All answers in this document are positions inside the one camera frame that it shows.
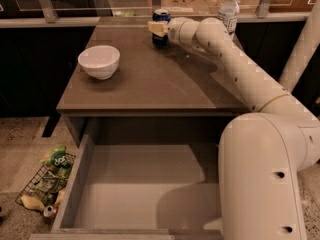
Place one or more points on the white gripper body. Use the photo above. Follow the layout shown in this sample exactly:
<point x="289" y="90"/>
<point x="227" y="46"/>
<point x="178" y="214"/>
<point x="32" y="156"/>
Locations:
<point x="174" y="31"/>

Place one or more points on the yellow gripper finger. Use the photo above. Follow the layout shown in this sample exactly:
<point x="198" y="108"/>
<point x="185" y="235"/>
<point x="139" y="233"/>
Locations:
<point x="159" y="28"/>

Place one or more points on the blue pepsi can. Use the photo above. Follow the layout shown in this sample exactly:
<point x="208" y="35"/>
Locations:
<point x="161" y="15"/>

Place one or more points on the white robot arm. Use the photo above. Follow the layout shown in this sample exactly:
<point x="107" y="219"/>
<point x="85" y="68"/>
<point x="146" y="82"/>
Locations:
<point x="262" y="151"/>

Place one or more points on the open grey top drawer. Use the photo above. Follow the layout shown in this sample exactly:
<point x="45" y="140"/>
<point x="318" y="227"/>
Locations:
<point x="143" y="179"/>

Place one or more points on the silver can on floor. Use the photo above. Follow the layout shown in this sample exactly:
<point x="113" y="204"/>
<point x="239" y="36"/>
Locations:
<point x="50" y="211"/>

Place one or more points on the clear plastic water bottle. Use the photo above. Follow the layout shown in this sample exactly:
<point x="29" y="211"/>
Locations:
<point x="228" y="15"/>

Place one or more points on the white ceramic bowl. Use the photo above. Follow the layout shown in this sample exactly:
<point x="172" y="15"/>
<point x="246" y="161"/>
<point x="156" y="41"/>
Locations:
<point x="100" y="62"/>

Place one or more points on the green snack bag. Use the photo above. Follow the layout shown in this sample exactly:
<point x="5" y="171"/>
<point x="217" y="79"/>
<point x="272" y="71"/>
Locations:
<point x="56" y="161"/>

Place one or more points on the yellow snack packet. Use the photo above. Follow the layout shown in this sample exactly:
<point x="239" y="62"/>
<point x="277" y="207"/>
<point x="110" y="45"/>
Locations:
<point x="32" y="203"/>

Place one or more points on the metal railing frame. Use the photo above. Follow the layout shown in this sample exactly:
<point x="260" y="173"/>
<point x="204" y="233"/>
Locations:
<point x="78" y="13"/>

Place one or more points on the black wire basket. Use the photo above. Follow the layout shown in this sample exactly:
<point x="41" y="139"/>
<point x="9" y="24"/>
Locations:
<point x="45" y="185"/>

